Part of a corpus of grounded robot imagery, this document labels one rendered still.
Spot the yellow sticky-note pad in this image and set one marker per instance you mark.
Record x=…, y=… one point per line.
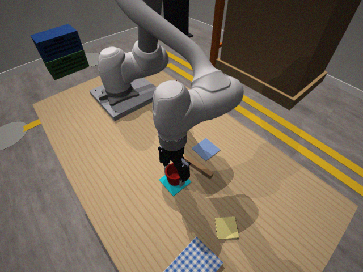
x=226, y=228

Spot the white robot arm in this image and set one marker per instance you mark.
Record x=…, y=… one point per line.
x=175, y=109

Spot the dark red cup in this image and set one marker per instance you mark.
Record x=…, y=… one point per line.
x=172, y=171

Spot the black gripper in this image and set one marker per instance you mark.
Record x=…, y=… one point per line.
x=178, y=160

